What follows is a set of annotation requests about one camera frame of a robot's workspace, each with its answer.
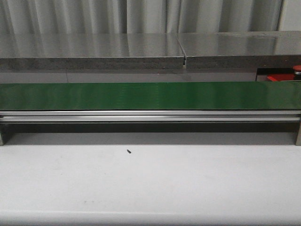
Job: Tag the red mushroom push button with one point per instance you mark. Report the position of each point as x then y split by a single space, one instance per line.
297 72

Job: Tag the white curtain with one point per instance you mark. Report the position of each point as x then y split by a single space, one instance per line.
138 16

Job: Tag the red tray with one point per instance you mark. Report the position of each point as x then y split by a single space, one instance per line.
283 77

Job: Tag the grey stone counter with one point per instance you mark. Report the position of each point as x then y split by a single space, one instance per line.
185 57

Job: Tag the green conveyor belt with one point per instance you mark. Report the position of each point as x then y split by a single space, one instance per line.
252 95

